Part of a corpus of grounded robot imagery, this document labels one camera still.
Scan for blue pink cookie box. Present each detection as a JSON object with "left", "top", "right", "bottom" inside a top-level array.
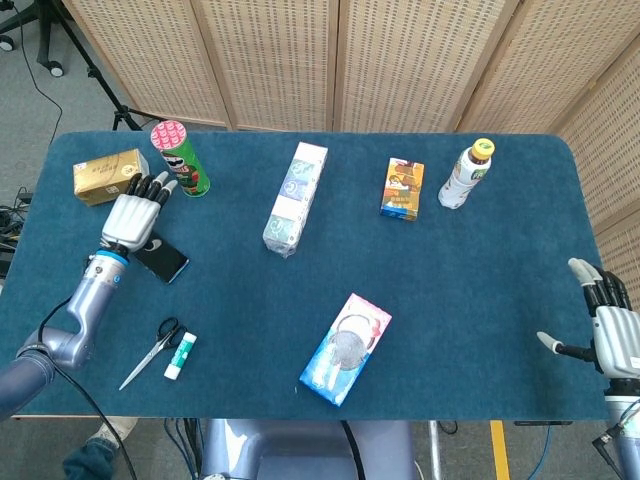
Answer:
[{"left": 298, "top": 292, "right": 393, "bottom": 408}]

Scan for blue cable beside yellow line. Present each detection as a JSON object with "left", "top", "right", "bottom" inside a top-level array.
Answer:
[{"left": 528, "top": 424, "right": 557, "bottom": 480}]

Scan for orange drink carton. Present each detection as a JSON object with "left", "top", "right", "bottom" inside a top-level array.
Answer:
[{"left": 379, "top": 157, "right": 426, "bottom": 223}]

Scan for silver metal table leg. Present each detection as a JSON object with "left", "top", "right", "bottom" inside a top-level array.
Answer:
[{"left": 428, "top": 420, "right": 445, "bottom": 480}]

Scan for black tripod stand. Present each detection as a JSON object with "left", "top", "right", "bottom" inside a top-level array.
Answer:
[{"left": 37, "top": 0, "right": 167, "bottom": 133}]

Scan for white bottle with yellow cap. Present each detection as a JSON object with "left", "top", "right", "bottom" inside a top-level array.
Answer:
[{"left": 437, "top": 137, "right": 497, "bottom": 211}]

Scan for gold rectangular box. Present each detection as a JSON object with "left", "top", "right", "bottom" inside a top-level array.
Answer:
[{"left": 72, "top": 147, "right": 151, "bottom": 208}]

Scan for bundle of floor cables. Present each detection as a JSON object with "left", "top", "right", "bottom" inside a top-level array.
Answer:
[{"left": 0, "top": 186, "right": 34, "bottom": 281}]

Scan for white sneaker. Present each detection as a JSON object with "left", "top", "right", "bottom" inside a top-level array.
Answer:
[{"left": 83, "top": 416, "right": 139, "bottom": 457}]

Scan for blue-grey robot torso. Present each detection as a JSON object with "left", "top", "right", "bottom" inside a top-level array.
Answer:
[{"left": 199, "top": 418, "right": 417, "bottom": 480}]

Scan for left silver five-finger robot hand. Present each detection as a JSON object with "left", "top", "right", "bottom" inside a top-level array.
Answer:
[{"left": 100, "top": 170, "right": 179, "bottom": 254}]

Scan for long white wrapped box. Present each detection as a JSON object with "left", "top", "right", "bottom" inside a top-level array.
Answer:
[{"left": 262, "top": 141, "right": 330, "bottom": 259}]

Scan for black cable on torso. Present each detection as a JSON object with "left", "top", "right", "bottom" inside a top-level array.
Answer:
[{"left": 340, "top": 419, "right": 372, "bottom": 480}]

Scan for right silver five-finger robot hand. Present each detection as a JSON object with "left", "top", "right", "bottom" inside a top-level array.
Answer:
[{"left": 536, "top": 257, "right": 640, "bottom": 384}]

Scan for black wheeled stand base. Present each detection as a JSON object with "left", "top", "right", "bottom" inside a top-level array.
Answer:
[{"left": 0, "top": 0, "right": 67, "bottom": 78}]

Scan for blue cables under table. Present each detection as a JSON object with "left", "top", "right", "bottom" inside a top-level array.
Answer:
[{"left": 163, "top": 418, "right": 202, "bottom": 480}]

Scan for black-handled scissors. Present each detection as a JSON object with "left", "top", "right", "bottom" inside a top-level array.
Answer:
[{"left": 118, "top": 316, "right": 189, "bottom": 392}]

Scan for white green glue stick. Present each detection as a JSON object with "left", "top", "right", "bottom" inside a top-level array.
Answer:
[{"left": 163, "top": 331, "right": 198, "bottom": 380}]

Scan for green Pringles can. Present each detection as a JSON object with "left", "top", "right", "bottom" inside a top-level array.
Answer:
[{"left": 150, "top": 119, "right": 212, "bottom": 198}]

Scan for wooden woven folding screen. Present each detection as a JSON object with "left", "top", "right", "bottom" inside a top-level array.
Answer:
[{"left": 62, "top": 0, "right": 640, "bottom": 297}]

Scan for dark blue table mat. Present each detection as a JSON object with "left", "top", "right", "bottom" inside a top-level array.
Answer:
[{"left": 0, "top": 130, "right": 612, "bottom": 422}]

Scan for thin black floor cable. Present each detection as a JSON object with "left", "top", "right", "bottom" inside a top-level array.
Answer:
[{"left": 14, "top": 0, "right": 64, "bottom": 151}]

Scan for light blue smartphone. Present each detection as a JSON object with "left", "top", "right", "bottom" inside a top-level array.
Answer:
[{"left": 131, "top": 231, "right": 191, "bottom": 285}]

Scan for blue jeans leg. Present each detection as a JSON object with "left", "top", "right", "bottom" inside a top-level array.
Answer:
[{"left": 61, "top": 438, "right": 124, "bottom": 480}]

